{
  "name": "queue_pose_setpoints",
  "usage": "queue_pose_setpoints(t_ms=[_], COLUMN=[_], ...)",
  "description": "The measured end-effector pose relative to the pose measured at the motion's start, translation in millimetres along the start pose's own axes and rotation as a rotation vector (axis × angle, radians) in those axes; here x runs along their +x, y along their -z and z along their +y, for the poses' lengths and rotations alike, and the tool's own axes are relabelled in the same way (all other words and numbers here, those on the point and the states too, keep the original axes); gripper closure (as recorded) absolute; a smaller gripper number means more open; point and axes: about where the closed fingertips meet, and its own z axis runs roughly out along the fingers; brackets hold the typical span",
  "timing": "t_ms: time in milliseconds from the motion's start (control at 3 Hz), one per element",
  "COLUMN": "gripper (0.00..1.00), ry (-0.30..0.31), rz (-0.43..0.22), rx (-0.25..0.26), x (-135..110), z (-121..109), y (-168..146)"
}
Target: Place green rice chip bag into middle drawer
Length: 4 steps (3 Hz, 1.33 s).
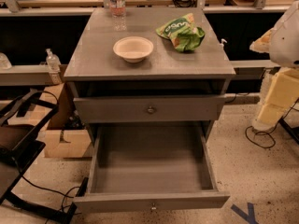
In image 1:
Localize open grey middle drawer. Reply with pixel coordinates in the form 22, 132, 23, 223
74, 122, 230, 213

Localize green rice chip bag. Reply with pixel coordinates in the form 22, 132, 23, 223
156, 13, 206, 52

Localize closed grey top drawer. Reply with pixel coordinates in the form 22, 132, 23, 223
74, 95, 225, 123

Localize clear plastic water bottle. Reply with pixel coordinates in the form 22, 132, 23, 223
109, 0, 125, 17

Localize brown cardboard box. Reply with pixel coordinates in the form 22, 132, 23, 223
8, 83, 93, 159

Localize black cart frame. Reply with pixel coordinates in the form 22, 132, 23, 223
0, 90, 77, 224

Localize grey wooden drawer cabinet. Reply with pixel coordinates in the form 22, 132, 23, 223
64, 7, 235, 138

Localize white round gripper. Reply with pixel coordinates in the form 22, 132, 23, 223
249, 0, 299, 68

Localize small white pump dispenser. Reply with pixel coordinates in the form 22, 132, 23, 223
221, 38, 227, 48

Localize small clear sanitizer bottle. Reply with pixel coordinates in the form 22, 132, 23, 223
46, 49, 61, 71

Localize black floor cable left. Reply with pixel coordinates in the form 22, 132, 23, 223
18, 175, 82, 224

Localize white paper bowl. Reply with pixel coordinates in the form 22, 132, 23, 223
113, 36, 154, 63

